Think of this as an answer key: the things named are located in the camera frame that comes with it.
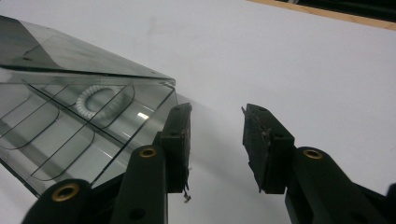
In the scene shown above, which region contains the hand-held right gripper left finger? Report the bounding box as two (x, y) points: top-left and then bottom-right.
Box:
(153, 102), (193, 200)

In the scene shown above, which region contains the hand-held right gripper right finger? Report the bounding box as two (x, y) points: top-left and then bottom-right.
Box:
(241, 103), (296, 195)

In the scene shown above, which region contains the white coil hair tie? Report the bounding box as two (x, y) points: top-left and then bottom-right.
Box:
(74, 84), (126, 121)

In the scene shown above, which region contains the clear grey compartment box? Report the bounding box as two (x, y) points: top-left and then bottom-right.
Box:
(0, 15), (179, 199)

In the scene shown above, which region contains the white table mat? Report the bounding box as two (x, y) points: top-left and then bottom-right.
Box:
(0, 0), (396, 224)

